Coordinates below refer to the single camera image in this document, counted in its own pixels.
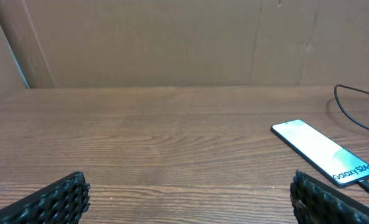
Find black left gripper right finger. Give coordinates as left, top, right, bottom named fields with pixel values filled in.
left=290, top=170, right=369, bottom=224

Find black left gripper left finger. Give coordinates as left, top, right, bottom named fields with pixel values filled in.
left=0, top=171, right=90, bottom=224

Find blue Galaxy smartphone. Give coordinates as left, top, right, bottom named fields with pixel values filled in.
left=271, top=119, right=369, bottom=187

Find black USB charging cable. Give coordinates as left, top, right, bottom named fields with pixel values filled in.
left=334, top=84, right=369, bottom=200

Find green white pole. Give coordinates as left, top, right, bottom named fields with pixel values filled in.
left=6, top=39, right=30, bottom=89

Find cardboard backdrop panel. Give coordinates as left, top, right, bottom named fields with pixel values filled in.
left=0, top=0, right=369, bottom=89

